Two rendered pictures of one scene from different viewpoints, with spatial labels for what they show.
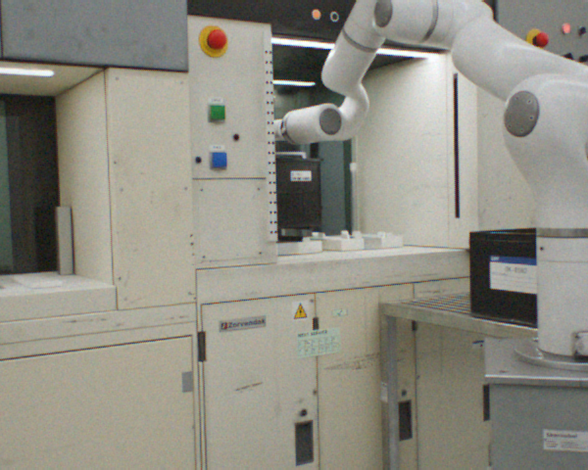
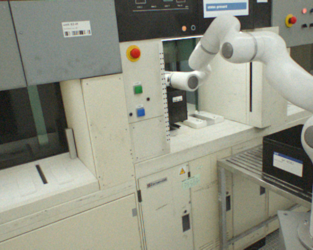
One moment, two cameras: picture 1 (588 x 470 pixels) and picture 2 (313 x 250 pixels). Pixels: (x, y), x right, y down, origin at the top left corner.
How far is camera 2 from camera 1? 54 cm
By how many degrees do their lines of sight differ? 14
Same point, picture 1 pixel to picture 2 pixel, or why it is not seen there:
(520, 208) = (279, 102)
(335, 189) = not seen: hidden behind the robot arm
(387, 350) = (221, 180)
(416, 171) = (229, 86)
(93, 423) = (95, 238)
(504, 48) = (299, 81)
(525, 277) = (292, 166)
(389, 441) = (222, 216)
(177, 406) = (131, 223)
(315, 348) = (189, 184)
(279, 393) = (175, 206)
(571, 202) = not seen: outside the picture
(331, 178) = not seen: hidden behind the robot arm
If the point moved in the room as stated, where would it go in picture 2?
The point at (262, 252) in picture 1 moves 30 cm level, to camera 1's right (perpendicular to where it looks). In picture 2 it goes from (163, 149) to (227, 144)
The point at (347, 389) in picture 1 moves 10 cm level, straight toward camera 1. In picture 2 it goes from (203, 197) to (205, 208)
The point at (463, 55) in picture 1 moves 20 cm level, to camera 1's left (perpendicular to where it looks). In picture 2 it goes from (273, 79) to (208, 86)
